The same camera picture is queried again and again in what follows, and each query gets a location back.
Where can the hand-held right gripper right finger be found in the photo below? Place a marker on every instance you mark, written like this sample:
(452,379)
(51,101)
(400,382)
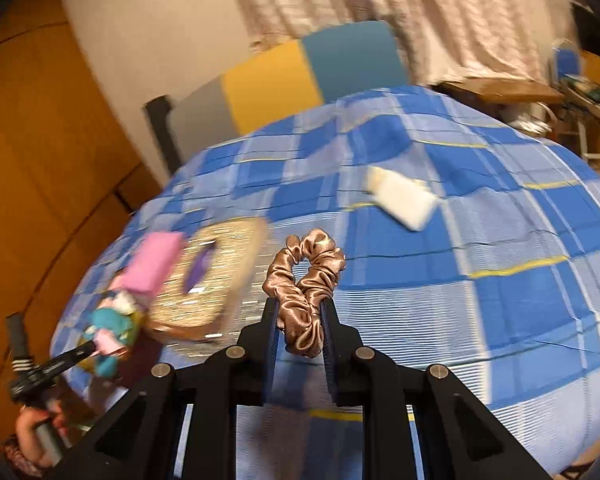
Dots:
(330,360)

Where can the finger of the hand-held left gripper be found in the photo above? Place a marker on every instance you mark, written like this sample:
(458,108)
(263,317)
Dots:
(70,357)

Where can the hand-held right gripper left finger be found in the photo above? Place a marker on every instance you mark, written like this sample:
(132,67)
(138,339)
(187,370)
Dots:
(272,360)

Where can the teal plush toy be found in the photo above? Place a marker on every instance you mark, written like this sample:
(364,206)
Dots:
(110,322)

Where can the brown satin scrunchie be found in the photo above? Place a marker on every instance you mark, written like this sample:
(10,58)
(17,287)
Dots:
(300,310)

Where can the person's left forearm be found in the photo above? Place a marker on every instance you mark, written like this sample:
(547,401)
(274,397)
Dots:
(20,457)

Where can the person's left hand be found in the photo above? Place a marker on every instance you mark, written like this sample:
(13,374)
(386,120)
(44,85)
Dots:
(30,430)

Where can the glittery gold tissue box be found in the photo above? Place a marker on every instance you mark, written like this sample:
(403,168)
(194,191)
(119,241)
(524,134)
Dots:
(230,270)

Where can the pink box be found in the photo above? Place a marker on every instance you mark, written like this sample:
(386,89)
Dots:
(152,260)

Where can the white pouch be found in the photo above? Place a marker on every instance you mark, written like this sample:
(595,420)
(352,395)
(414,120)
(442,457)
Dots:
(405,200)

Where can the wooden wardrobe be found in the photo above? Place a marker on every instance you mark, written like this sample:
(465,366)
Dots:
(40,160)

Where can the grey yellow blue headboard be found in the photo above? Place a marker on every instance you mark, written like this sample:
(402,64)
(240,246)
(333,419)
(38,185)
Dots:
(265,85)

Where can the wooden desk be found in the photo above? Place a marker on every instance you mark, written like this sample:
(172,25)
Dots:
(505,91)

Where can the beige curtain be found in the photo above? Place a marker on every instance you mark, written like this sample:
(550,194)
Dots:
(380,5)

